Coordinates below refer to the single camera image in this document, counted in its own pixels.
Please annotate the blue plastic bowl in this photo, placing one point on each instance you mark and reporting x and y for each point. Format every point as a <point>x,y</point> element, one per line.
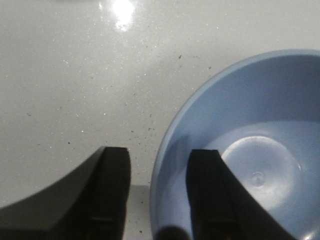
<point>263,116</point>

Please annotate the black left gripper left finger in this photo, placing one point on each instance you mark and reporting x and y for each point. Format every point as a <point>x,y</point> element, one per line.
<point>89,203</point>

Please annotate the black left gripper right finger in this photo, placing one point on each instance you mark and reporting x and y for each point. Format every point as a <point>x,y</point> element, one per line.
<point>220,207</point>

